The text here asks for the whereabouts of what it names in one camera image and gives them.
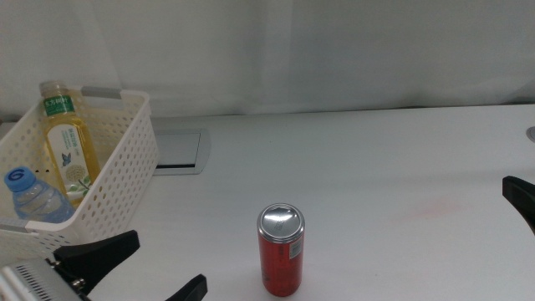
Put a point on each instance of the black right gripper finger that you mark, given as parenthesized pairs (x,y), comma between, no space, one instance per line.
(522,194)

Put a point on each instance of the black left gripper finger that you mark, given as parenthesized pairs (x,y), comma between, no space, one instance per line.
(192,290)
(96,255)

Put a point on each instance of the clear water bottle blue cap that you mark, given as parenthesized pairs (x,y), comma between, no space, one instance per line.
(37,205)

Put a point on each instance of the red drink can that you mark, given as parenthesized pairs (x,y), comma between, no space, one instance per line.
(281,259)

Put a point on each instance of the yellow tea bottle green label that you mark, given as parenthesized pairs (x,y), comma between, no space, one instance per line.
(71,146)

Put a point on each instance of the round silver table grommet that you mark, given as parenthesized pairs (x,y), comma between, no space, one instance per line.
(531,134)

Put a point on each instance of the white perforated plastic basket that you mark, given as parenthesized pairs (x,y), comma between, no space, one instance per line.
(121,188)

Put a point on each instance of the white cloth backdrop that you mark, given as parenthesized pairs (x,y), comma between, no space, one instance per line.
(376,50)

